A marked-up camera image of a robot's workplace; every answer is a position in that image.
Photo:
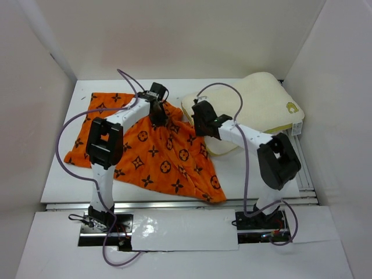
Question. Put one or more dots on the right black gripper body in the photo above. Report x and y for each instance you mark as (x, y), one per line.
(199, 125)

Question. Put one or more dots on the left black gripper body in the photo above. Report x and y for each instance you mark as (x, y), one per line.
(159, 117)

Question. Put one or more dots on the orange patterned pillowcase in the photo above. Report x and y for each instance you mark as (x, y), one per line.
(169, 159)

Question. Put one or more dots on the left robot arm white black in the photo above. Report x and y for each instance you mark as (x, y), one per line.
(105, 149)

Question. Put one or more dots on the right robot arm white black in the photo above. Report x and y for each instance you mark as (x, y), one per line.
(277, 159)

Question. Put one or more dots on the white cover plate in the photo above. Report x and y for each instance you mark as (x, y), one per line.
(167, 230)

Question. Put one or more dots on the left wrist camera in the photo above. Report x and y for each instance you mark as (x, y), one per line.
(159, 91)

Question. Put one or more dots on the aluminium side rail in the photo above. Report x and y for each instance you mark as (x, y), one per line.
(301, 187)

